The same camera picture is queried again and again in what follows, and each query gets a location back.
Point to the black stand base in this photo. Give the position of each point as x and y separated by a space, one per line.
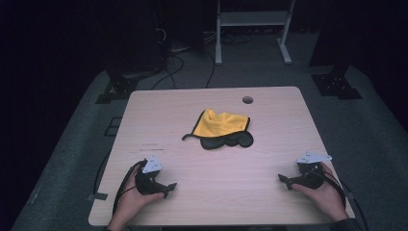
336 86
115 88

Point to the white metal table frame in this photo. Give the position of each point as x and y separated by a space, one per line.
253 18

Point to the person's right hand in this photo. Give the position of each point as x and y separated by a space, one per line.
325 199

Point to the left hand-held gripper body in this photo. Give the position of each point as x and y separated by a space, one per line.
148 184

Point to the person's left hand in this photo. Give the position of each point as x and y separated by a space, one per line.
132 202

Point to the yellow cloth with black trim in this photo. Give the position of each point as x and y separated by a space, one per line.
221 125

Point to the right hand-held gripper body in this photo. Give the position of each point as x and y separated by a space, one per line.
310 178

